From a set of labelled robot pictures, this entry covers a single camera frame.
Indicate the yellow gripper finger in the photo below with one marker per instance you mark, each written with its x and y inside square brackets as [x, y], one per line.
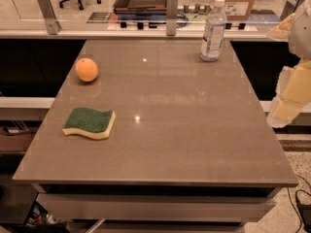
[281, 31]
[293, 93]

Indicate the clear plastic water bottle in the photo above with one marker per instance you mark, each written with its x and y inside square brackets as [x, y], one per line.
[213, 32]

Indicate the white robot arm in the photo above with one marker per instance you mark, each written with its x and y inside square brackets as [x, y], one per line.
[300, 33]

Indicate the orange fruit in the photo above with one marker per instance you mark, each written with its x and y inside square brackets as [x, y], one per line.
[86, 70]

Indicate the green yellow scrub sponge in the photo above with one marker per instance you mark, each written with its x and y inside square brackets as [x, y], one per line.
[90, 123]

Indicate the grey table drawer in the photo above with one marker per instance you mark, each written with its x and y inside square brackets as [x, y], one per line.
[157, 208]

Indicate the middle metal glass post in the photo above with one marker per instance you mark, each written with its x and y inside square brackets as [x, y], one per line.
[171, 17]

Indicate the black power adapter with cable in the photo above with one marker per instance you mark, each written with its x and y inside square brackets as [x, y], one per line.
[300, 201]

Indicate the left metal glass post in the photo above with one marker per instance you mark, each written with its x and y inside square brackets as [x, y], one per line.
[49, 17]

